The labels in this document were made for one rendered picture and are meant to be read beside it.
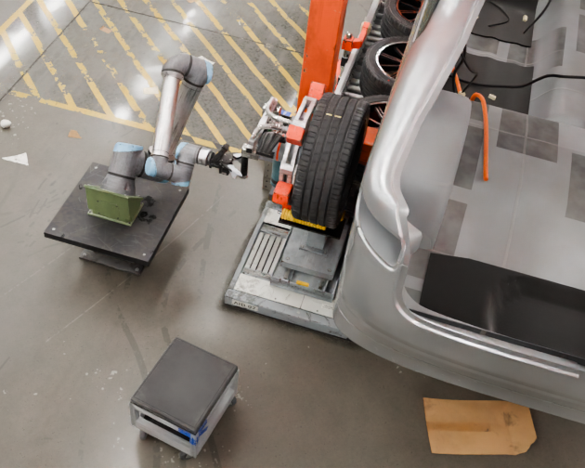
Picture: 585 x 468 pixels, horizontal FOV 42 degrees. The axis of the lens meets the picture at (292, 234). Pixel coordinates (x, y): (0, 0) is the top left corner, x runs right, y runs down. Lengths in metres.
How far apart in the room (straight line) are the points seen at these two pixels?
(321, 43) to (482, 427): 2.11
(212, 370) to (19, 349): 1.09
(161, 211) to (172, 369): 1.06
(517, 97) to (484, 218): 1.28
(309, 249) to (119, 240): 1.04
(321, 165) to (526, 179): 0.98
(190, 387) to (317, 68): 1.75
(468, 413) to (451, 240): 1.02
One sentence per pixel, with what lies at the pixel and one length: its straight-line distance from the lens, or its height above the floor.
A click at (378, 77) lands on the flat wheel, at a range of 5.11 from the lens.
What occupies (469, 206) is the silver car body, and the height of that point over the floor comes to 0.99.
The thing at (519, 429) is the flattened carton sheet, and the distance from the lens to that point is 4.17.
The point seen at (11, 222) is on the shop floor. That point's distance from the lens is 4.79.
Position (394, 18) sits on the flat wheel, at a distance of 5.75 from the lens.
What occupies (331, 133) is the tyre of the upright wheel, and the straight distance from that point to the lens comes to 3.58.
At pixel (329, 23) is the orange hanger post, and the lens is 3.92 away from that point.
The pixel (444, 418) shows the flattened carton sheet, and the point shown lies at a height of 0.01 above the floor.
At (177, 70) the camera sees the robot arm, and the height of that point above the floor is 1.09.
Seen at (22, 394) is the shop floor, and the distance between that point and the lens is 4.06.
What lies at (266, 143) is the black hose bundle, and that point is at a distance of 3.68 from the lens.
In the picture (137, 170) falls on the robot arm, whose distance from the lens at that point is 4.21.
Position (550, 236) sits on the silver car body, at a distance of 3.67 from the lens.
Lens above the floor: 3.42
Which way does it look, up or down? 47 degrees down
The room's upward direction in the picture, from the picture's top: 8 degrees clockwise
